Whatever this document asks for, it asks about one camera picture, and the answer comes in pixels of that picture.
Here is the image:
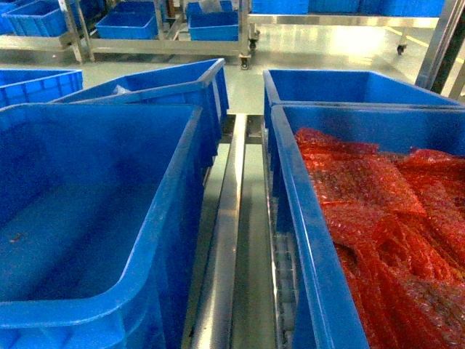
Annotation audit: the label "blue bin rear left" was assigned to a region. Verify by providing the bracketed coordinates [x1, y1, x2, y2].
[53, 58, 229, 167]

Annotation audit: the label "blue bin with red bags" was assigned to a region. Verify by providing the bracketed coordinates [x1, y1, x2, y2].
[269, 105, 464, 348]

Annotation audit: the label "stainless steel shelf rack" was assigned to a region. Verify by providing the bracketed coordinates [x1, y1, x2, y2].
[182, 113, 297, 348]

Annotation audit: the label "red bubble wrap bags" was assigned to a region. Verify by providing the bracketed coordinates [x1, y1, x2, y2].
[295, 128, 464, 348]

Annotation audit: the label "blue bin rear right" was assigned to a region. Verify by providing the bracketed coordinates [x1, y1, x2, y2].
[263, 70, 459, 169]

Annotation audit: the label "empty blue plastic bin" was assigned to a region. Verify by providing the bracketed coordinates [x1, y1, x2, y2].
[1, 104, 209, 348]

